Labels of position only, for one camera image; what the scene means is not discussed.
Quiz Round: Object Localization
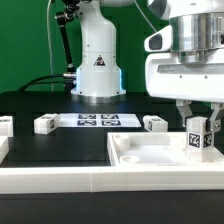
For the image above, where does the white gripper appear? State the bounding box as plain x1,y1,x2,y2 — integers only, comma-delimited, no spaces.
144,25,224,132

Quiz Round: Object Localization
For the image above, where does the white square tabletop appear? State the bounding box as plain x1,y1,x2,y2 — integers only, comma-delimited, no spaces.
107,132,224,166

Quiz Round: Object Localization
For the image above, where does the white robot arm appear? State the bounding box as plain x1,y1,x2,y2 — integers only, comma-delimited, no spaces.
72,0,224,132

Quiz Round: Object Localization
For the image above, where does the white marker sheet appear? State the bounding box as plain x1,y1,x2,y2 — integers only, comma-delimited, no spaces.
59,113,141,128

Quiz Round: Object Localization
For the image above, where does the black cable bundle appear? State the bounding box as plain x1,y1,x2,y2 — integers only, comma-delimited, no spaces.
18,73,77,93

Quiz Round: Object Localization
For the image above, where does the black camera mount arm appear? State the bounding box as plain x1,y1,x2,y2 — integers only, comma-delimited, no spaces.
54,0,81,81

